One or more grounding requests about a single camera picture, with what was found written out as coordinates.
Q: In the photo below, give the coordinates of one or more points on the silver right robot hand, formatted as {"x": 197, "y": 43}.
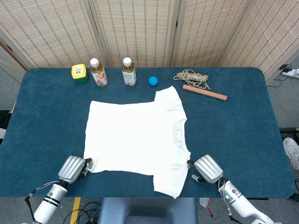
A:
{"x": 209, "y": 169}

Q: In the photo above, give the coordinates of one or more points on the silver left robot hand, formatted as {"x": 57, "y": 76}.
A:
{"x": 71, "y": 169}

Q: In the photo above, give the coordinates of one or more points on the white T-shirt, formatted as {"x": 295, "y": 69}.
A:
{"x": 130, "y": 140}

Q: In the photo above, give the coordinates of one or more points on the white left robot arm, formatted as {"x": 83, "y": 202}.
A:
{"x": 50, "y": 198}

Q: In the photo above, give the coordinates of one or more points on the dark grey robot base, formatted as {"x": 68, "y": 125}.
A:
{"x": 149, "y": 210}

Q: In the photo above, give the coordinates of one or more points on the blue table cloth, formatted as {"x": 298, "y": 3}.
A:
{"x": 46, "y": 116}

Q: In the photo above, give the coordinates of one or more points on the brown cardboard tube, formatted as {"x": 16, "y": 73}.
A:
{"x": 205, "y": 93}

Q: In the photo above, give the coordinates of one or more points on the black bag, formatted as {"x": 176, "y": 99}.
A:
{"x": 4, "y": 117}

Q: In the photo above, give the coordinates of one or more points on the white sneaker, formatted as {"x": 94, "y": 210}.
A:
{"x": 292, "y": 149}

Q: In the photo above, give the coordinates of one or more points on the black metal stand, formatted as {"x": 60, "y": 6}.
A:
{"x": 289, "y": 130}

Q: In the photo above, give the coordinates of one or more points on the green jar with yellow lid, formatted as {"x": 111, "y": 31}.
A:
{"x": 79, "y": 72}

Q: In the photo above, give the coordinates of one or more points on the tea bottle with fruit label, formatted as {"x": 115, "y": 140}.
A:
{"x": 100, "y": 75}

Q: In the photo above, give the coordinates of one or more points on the blue ball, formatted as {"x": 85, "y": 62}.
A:
{"x": 153, "y": 81}

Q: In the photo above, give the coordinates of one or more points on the tea bottle with text label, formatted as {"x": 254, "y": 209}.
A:
{"x": 129, "y": 74}

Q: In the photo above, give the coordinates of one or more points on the white power strip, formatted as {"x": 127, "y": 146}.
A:
{"x": 292, "y": 72}

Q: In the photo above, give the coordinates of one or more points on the woven bamboo folding screen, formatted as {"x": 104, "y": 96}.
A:
{"x": 140, "y": 28}

